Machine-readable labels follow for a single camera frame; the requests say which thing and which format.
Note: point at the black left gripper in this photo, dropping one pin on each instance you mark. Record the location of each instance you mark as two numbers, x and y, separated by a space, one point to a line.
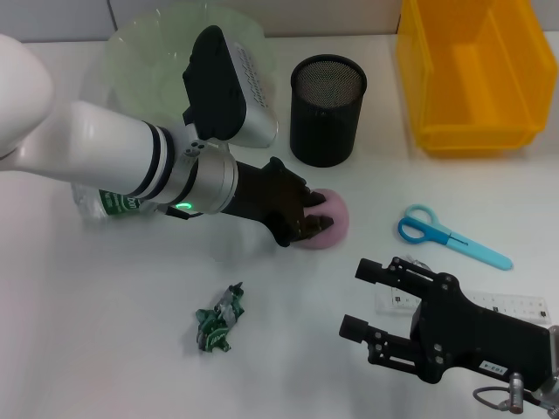
271 201

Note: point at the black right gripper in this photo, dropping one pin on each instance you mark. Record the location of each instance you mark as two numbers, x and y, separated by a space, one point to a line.
476 336

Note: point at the pink toy peach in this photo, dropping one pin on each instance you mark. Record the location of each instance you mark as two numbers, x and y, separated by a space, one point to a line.
338 218

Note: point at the green plastic wrapper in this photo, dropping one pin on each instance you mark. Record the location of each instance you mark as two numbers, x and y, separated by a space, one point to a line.
216 325

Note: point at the clear green-label water bottle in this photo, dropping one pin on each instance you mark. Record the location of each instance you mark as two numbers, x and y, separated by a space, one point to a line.
115 205

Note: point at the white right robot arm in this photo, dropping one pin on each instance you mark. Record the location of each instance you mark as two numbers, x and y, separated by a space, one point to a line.
552 375

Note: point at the blue scissors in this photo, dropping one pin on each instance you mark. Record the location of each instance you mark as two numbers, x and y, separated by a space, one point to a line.
436 235

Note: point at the black mesh pen holder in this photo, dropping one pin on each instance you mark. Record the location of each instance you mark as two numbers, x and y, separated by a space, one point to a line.
325 126

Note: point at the clear plastic ruler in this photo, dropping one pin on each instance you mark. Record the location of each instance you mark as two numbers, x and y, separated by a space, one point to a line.
511 305

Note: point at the yellow plastic bin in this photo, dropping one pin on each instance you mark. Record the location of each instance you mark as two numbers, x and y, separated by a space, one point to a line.
476 87

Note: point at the translucent green plastic bowl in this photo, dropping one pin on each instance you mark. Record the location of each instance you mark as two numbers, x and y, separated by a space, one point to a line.
148 57

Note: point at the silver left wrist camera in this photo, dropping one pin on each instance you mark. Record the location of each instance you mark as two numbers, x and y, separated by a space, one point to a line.
218 96

